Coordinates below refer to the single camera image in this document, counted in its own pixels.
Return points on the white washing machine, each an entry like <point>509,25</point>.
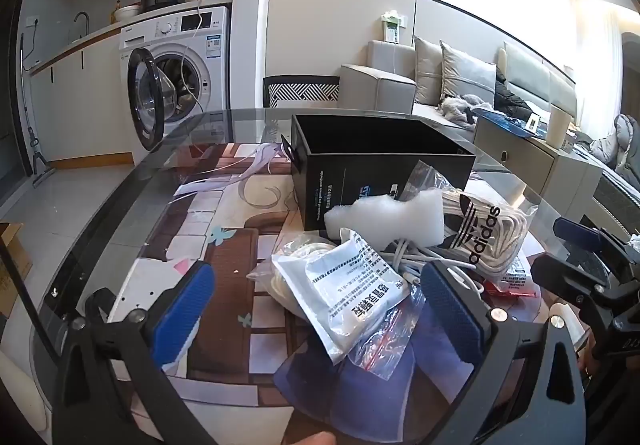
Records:
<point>200,50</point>

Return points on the black cardboard box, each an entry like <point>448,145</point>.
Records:
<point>350,185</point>

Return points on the wall socket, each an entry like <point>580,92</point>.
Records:
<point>31,20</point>

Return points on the white printed packet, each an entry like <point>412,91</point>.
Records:
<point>345,295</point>

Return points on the black jacket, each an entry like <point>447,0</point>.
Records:
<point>510,100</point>

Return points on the grey furry throw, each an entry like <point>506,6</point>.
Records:
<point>462,109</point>

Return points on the grey puffer jacket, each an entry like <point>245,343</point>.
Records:
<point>622,140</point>

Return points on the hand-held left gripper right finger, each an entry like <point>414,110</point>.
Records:
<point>450,305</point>

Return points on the beige paper box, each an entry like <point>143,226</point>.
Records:
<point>557,127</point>

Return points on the small red white packet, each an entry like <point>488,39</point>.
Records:
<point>515,287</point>

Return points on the kitchen faucet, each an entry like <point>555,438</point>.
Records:
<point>82,20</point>

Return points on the white kitchen counter cabinet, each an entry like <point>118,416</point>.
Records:
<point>85,105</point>

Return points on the wooden sideboard cabinet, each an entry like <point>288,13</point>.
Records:
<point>530,165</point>

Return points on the flat mop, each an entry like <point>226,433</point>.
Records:
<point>31,135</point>

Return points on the printed table mat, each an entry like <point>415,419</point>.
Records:
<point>225,250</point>

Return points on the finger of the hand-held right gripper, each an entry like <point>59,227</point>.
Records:
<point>562,275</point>
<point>575,231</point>

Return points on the brown cardboard box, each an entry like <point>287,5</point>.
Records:
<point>12,260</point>

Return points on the person's left hand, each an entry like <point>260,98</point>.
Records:
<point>312,439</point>

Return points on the white bowl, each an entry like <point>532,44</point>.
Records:
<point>126,13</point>

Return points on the white green wall device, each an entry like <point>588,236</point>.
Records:
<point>391,27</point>

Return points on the beige sofa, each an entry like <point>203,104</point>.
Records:
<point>380,85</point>

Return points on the black chair patterned back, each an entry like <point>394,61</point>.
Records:
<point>300,92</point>

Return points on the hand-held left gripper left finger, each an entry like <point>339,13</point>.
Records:
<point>181,307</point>

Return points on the beige cushion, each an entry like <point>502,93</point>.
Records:
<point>427,70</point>

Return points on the grey cushion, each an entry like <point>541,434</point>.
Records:
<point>465,75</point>

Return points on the white foam piece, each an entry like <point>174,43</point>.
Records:
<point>400,220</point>

